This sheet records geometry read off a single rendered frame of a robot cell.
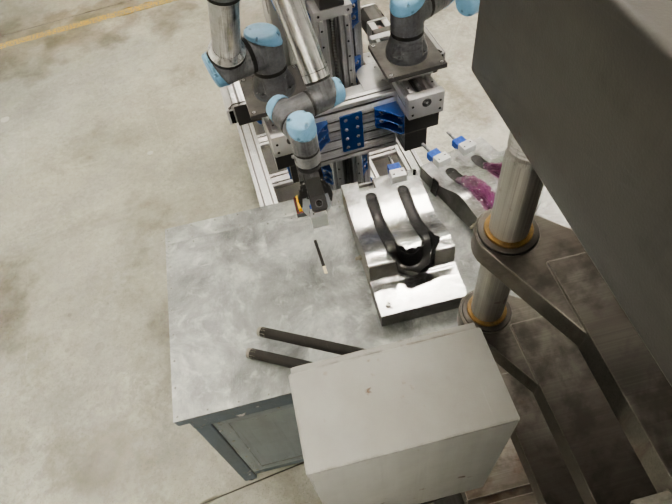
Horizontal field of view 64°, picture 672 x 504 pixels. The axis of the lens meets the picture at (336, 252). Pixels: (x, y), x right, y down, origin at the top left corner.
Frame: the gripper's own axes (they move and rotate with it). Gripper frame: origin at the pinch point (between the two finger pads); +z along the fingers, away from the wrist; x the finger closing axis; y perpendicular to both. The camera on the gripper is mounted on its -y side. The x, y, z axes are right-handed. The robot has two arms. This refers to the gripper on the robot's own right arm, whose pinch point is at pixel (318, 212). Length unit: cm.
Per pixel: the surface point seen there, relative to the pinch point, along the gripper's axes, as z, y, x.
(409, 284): 9.0, -27.4, -20.9
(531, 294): -57, -73, -24
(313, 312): 15.0, -25.4, 8.5
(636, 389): -59, -90, -29
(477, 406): -52, -85, -12
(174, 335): 15, -22, 51
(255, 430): 44, -46, 36
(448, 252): 3.8, -23.1, -34.0
